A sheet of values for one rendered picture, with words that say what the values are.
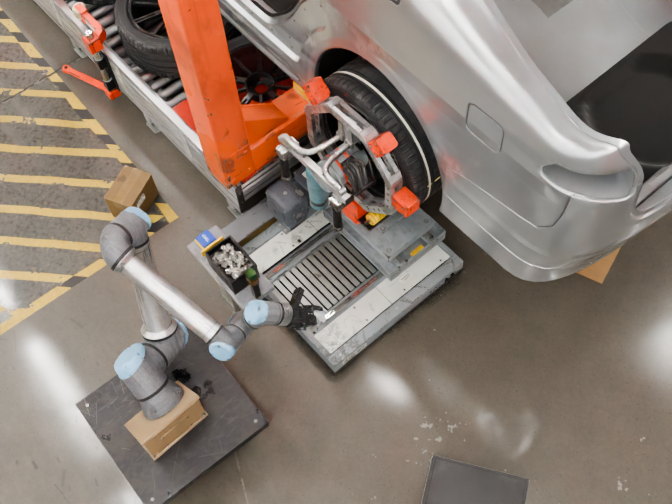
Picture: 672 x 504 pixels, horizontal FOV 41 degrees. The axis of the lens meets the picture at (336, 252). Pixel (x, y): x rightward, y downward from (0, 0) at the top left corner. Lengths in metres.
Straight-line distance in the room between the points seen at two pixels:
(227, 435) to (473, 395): 1.14
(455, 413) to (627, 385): 0.80
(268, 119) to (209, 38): 0.70
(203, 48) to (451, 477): 1.93
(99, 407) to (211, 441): 0.52
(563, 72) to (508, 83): 1.08
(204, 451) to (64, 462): 0.76
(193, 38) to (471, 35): 1.03
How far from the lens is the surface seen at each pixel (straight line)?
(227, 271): 3.89
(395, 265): 4.31
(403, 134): 3.54
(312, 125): 3.88
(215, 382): 3.97
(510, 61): 2.99
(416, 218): 4.36
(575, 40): 4.13
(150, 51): 4.84
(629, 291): 4.57
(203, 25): 3.41
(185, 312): 3.38
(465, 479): 3.74
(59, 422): 4.41
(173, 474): 3.87
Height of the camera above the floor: 3.92
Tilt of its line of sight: 60 degrees down
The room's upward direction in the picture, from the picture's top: 6 degrees counter-clockwise
